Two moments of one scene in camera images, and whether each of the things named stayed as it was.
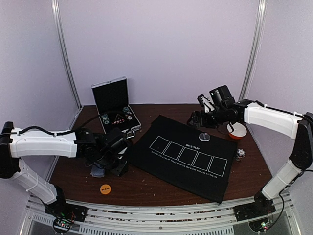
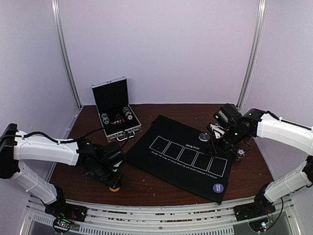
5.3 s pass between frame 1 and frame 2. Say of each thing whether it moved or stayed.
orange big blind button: moved
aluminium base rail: stayed
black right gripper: moved
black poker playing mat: stayed
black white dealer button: stayed
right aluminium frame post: stayed
